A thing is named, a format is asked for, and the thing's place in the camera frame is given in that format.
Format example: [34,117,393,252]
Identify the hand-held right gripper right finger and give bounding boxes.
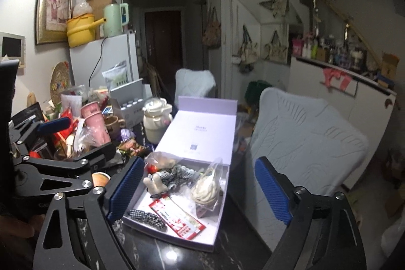
[255,157,368,270]

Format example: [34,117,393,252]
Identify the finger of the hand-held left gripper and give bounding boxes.
[9,117,71,160]
[14,143,117,210]

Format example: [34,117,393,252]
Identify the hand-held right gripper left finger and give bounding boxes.
[33,157,146,270]

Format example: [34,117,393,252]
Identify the gingham dress plush doll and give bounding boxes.
[143,164,190,198]

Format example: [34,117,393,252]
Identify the gingham hair tie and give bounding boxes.
[127,208,167,230]

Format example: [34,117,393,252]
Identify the small clear zip bag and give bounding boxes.
[145,151,183,170]

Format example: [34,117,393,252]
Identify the red white packet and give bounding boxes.
[149,197,206,239]

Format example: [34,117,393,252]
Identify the clear bag with cream plush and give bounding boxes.
[191,158,225,220]

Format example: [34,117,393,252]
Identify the lavender gift box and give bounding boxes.
[122,95,238,253]

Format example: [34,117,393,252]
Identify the person's left hand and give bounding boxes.
[0,215,45,243]

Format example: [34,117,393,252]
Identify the glass mug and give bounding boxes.
[54,143,75,161]

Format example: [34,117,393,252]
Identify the red snack bag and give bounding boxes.
[60,109,78,131]

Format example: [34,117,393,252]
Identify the black printed box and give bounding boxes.
[11,102,43,131]

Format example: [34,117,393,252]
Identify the small metal bowl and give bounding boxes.
[92,172,111,188]

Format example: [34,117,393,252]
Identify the dark printed snack bag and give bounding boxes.
[118,143,155,157]

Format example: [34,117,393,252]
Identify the woven round tray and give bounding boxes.
[51,61,72,106]

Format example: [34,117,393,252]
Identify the pink tumbler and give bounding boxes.
[80,101,112,146]

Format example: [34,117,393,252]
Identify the light blue covered chair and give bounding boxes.
[250,87,369,253]
[175,68,217,98]

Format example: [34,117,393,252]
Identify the brown mug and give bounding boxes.
[104,115,126,136]

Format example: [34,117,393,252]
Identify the cream insulated jug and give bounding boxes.
[143,97,173,144]

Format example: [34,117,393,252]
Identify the white carton of bottles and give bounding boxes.
[109,78,152,128]

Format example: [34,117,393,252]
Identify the green white pouch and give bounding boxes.
[102,60,130,90]

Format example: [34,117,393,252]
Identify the yellow pot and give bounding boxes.
[66,13,105,48]

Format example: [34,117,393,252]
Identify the white fridge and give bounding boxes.
[70,33,140,90]

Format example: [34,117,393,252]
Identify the green bag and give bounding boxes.
[247,80,273,100]

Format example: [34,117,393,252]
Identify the gold framed picture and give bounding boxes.
[35,0,73,46]

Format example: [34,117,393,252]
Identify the white counter cabinet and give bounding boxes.
[289,56,397,188]

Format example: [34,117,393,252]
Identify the crumpled clear plastic bag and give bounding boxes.
[73,1,94,17]

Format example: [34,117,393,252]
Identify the green electric kettle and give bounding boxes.
[103,3,129,37]

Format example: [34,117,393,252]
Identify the pink cloth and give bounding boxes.
[323,68,353,90]

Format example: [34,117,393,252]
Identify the brown cardboard box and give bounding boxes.
[76,0,116,17]

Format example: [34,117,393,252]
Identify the dark wooden door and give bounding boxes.
[144,11,183,70]

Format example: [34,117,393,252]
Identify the beige tote bag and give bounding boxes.
[237,25,258,65]

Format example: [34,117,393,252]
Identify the row of bottles and jars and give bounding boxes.
[293,33,380,71]

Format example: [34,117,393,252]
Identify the open cardboard box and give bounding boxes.
[381,53,400,81]

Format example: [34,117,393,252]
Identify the brown tote bag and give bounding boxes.
[202,7,222,47]

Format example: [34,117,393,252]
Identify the wooden stair railing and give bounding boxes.
[304,0,383,68]

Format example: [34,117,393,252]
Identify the wall intercom monitor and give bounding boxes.
[0,32,25,68]

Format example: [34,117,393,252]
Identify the black power cable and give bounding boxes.
[89,37,106,87]

